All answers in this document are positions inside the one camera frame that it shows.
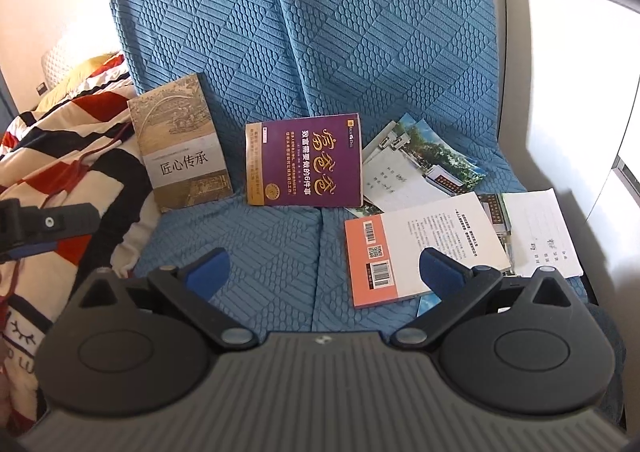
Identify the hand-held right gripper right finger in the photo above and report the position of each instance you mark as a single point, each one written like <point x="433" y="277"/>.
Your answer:
<point x="440" y="274"/>

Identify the blue textured chair cover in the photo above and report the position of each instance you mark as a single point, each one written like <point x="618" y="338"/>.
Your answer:
<point x="300" y="32"/>

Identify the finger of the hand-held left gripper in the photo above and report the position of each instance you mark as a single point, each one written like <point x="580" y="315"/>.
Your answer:
<point x="30" y="249"/>

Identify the wall socket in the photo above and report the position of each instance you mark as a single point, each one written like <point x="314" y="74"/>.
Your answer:
<point x="42" y="89"/>

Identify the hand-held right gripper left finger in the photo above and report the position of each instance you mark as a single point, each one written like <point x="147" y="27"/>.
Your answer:
<point x="210" y="272"/>

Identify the yellow pillow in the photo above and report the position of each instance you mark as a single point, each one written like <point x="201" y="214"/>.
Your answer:
<point x="85" y="72"/>

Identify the purple book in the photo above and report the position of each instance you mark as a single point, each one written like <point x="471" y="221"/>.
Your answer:
<point x="305" y="162"/>

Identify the white quilted headboard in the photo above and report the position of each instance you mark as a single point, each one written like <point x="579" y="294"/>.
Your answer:
<point x="65" y="57"/>

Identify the white and orange book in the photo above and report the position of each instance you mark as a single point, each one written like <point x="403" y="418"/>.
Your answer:
<point x="450" y="227"/>

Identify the photo-cover notebook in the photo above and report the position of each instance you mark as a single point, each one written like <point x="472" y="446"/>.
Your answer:
<point x="545" y="227"/>
<point x="406" y="120"/>
<point x="492" y="212"/>
<point x="395" y="182"/>

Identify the beige painting-cover book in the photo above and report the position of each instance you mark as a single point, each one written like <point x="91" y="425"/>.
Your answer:
<point x="180" y="167"/>

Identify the striped fleece blanket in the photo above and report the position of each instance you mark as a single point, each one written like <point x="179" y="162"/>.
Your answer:
<point x="75" y="132"/>

